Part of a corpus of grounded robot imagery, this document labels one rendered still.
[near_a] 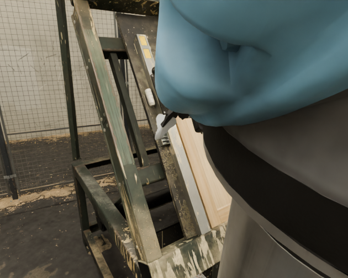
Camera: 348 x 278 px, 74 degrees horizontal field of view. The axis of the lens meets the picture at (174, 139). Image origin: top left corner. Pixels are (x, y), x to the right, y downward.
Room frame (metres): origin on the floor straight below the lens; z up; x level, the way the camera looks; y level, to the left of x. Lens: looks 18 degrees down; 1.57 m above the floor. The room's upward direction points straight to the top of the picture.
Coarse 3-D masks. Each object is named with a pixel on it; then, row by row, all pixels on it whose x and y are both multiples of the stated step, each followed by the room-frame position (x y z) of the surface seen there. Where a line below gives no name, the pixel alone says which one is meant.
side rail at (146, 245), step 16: (80, 0) 1.14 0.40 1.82; (80, 16) 1.09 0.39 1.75; (80, 32) 1.10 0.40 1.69; (96, 32) 1.08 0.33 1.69; (80, 48) 1.11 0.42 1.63; (96, 48) 1.03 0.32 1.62; (96, 64) 0.99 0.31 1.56; (96, 80) 0.95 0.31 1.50; (96, 96) 0.98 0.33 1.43; (112, 96) 0.94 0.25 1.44; (112, 112) 0.90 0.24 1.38; (112, 128) 0.86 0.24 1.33; (112, 144) 0.86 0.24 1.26; (128, 144) 0.85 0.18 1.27; (112, 160) 0.87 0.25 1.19; (128, 160) 0.81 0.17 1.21; (128, 176) 0.78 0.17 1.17; (128, 192) 0.74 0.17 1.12; (128, 208) 0.76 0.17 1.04; (144, 208) 0.73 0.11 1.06; (128, 224) 0.76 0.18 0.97; (144, 224) 0.70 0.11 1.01; (144, 240) 0.66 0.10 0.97; (144, 256) 0.66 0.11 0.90; (160, 256) 0.65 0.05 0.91
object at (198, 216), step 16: (144, 48) 1.18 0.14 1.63; (144, 64) 1.14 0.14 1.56; (160, 112) 1.03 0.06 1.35; (176, 128) 1.01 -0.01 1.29; (176, 144) 0.96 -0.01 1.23; (176, 160) 0.92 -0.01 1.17; (192, 176) 0.91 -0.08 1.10; (192, 192) 0.86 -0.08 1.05; (192, 208) 0.83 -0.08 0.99; (208, 224) 0.81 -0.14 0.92
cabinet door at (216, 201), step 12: (180, 120) 1.07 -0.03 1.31; (180, 132) 1.03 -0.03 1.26; (192, 132) 1.06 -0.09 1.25; (192, 144) 1.02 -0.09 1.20; (192, 156) 0.99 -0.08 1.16; (204, 156) 1.02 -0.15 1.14; (192, 168) 0.95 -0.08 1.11; (204, 168) 0.98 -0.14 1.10; (204, 180) 0.94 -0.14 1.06; (216, 180) 0.97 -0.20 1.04; (204, 192) 0.91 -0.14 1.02; (216, 192) 0.94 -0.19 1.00; (204, 204) 0.88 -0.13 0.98; (216, 204) 0.90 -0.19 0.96; (228, 204) 0.93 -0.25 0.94; (216, 216) 0.87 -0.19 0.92; (228, 216) 0.89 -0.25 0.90
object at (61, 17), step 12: (60, 0) 1.54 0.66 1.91; (60, 12) 1.55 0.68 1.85; (60, 24) 1.56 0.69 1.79; (60, 36) 1.57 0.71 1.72; (60, 48) 1.58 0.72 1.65; (72, 84) 1.64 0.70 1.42; (72, 96) 1.64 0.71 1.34; (72, 108) 1.64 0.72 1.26; (72, 120) 1.65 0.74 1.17; (72, 132) 1.66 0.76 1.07; (72, 144) 1.68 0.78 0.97; (72, 156) 1.70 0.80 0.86
